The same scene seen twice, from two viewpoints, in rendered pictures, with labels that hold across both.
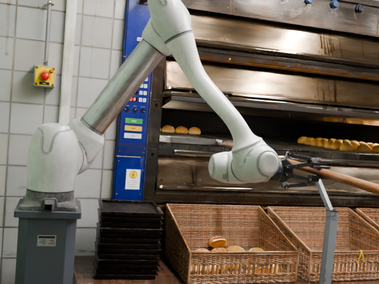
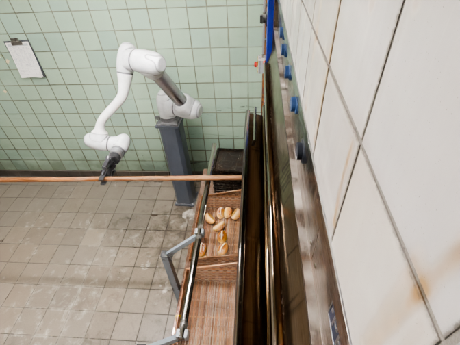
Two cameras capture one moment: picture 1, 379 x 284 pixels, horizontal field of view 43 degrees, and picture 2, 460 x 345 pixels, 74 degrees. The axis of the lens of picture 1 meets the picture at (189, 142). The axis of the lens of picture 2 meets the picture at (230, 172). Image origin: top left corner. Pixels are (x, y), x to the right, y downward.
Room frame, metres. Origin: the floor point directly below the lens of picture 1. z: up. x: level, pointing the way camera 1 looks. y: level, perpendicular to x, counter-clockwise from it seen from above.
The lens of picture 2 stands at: (2.97, -1.39, 2.40)
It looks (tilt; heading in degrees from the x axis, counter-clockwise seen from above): 43 degrees down; 114
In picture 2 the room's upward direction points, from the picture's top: 4 degrees counter-clockwise
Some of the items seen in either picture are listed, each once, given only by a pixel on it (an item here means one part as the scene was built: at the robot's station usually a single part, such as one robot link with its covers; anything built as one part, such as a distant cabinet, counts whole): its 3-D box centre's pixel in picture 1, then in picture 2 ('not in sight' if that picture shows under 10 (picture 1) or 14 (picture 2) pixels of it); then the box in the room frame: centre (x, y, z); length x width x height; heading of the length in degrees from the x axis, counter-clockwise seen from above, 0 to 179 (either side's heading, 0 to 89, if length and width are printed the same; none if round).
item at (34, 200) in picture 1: (49, 198); (167, 117); (1.60, 0.45, 1.03); 0.22 x 0.18 x 0.06; 14
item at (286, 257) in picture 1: (227, 240); (229, 226); (2.42, -0.23, 0.72); 0.56 x 0.49 x 0.28; 107
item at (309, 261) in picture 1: (330, 240); (220, 315); (2.60, -0.81, 0.72); 0.56 x 0.49 x 0.28; 109
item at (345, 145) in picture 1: (347, 144); not in sight; (3.44, -1.11, 1.21); 0.61 x 0.48 x 0.06; 18
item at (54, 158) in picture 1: (53, 155); (167, 103); (1.63, 0.45, 1.17); 0.18 x 0.16 x 0.22; 178
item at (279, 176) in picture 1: (280, 169); (112, 161); (1.67, -0.32, 1.18); 0.09 x 0.07 x 0.08; 108
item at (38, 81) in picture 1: (44, 76); (262, 64); (2.34, 0.72, 1.46); 0.10 x 0.07 x 0.10; 108
